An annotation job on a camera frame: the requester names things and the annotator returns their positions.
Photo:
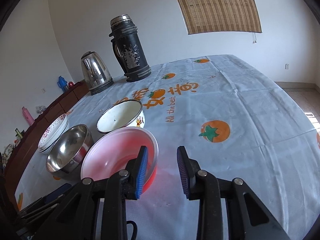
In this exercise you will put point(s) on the white bowl pink flowers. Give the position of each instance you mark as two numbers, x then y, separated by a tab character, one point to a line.
53	132

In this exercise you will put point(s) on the white enamel bowl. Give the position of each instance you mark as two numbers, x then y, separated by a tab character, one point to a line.
124	114

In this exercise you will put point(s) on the white printed tablecloth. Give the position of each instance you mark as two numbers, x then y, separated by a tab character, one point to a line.
235	122

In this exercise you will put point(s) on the black thermos flask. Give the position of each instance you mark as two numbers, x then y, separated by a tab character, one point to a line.
128	49

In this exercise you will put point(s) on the blue thermos bottle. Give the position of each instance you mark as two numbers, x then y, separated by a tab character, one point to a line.
62	83

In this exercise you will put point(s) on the stainless steel bowl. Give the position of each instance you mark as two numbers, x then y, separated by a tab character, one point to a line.
69	151

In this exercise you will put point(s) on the red plastic bowl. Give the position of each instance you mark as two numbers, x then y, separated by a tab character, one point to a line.
111	153

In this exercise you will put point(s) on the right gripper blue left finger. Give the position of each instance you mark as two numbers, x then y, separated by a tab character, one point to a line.
137	170

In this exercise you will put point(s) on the green gold can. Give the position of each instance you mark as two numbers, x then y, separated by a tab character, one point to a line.
18	133

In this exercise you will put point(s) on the small red object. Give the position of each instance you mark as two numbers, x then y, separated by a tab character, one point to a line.
70	84

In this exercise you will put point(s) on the pink thermos bottle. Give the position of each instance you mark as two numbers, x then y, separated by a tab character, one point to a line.
27	116

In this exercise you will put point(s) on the stainless steel electric kettle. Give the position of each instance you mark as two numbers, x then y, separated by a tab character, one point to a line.
96	74

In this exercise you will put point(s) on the brown wooden sideboard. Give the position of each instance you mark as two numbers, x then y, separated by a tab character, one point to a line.
24	151

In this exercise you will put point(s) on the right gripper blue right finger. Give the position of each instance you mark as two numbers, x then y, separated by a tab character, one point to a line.
188	169

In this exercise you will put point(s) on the bamboo window blind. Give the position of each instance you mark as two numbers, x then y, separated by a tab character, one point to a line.
207	16

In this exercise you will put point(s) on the crumpled plastic bag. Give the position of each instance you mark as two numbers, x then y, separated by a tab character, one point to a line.
40	109

